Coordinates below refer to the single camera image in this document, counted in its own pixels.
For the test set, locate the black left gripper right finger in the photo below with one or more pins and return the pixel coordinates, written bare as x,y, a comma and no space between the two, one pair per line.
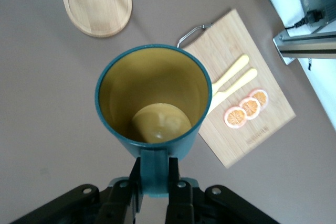
181,203

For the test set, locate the yellow plastic fork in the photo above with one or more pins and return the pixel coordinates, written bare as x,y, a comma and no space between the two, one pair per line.
233,69

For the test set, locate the metal camera pole bracket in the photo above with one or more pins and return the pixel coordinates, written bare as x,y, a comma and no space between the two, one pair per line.
302,48

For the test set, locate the yellow plastic knife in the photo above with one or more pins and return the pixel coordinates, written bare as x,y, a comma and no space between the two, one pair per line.
241,82

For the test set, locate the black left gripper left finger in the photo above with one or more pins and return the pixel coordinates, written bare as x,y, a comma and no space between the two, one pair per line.
120,203

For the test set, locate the fake orange slice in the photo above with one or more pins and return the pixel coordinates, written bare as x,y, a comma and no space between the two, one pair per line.
235,117
250,107
261,98

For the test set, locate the wooden mug tree stand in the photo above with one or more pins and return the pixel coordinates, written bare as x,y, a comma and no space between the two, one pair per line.
99,6

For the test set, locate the dark teal mug yellow inside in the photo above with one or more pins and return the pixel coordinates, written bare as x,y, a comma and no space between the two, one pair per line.
157,90

